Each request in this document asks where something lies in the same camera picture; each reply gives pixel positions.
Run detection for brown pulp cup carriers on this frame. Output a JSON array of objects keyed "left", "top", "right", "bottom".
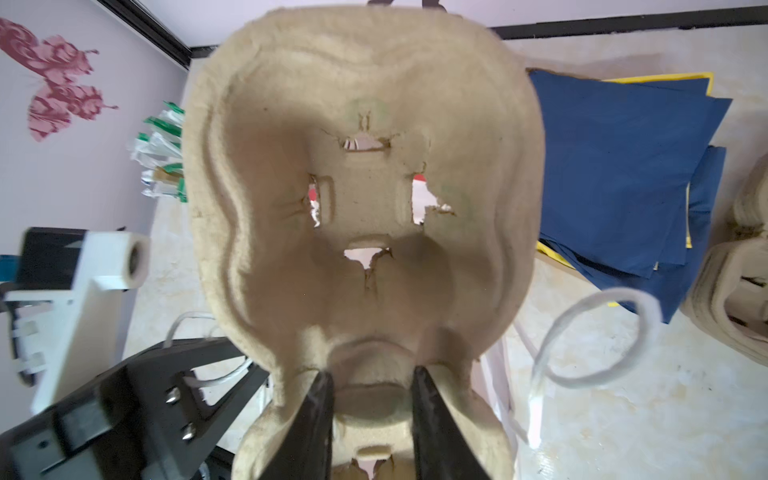
[{"left": 683, "top": 157, "right": 767, "bottom": 366}]

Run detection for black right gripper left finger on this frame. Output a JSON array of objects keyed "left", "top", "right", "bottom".
[{"left": 259, "top": 372, "right": 334, "bottom": 480}]

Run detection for black vertical frame post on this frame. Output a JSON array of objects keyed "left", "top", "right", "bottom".
[{"left": 95, "top": 0, "right": 192, "bottom": 70}]

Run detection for brown pulp cup carrier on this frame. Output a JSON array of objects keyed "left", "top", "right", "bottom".
[{"left": 182, "top": 6, "right": 545, "bottom": 479}]

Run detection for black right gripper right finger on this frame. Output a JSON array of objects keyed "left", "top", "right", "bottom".
[{"left": 411, "top": 366, "right": 490, "bottom": 480}]

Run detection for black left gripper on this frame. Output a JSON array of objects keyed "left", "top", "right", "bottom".
[{"left": 1, "top": 338, "right": 269, "bottom": 479}]

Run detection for navy blue paper bags stack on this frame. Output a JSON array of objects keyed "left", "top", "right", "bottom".
[{"left": 529, "top": 70, "right": 731, "bottom": 320}]

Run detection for red white paper takeout bag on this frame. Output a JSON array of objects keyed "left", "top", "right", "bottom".
[{"left": 153, "top": 287, "right": 661, "bottom": 453}]

